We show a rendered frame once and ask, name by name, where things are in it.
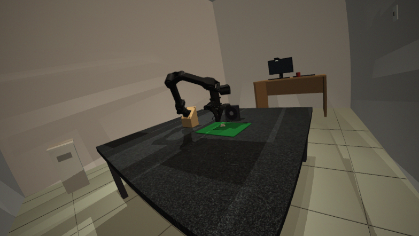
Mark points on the green circuit board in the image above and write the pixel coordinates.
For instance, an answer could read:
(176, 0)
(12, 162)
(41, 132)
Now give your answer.
(226, 129)

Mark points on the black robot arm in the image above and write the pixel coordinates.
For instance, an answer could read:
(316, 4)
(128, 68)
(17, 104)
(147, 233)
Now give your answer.
(207, 83)

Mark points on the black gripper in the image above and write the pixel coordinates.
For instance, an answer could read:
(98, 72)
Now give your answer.
(220, 107)

